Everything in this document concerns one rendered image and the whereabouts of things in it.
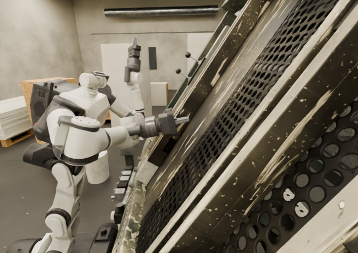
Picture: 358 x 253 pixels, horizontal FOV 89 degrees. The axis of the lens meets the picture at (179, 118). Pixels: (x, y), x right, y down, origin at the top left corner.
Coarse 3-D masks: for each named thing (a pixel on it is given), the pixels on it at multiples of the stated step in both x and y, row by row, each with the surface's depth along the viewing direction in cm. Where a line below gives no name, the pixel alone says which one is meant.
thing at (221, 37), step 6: (222, 30) 113; (228, 30) 109; (222, 36) 110; (216, 42) 111; (216, 48) 112; (210, 54) 113; (204, 66) 115; (198, 72) 116; (192, 84) 118; (186, 90) 120; (180, 96) 125; (180, 102) 122; (174, 108) 123; (156, 138) 129; (150, 144) 133
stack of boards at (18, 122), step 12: (0, 108) 352; (12, 108) 351; (24, 108) 364; (0, 120) 319; (12, 120) 341; (24, 120) 366; (0, 132) 326; (12, 132) 343; (24, 132) 368; (12, 144) 344
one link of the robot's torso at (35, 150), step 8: (32, 144) 99; (40, 144) 102; (48, 144) 96; (24, 152) 96; (32, 152) 97; (40, 152) 95; (48, 152) 95; (24, 160) 97; (32, 160) 96; (40, 160) 96; (48, 160) 98; (80, 168) 107
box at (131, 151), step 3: (129, 147) 150; (132, 147) 151; (135, 147) 159; (120, 150) 151; (123, 150) 151; (126, 150) 151; (129, 150) 151; (132, 150) 151; (135, 150) 158; (120, 153) 152; (123, 153) 152; (126, 153) 152; (129, 153) 152; (132, 153) 152
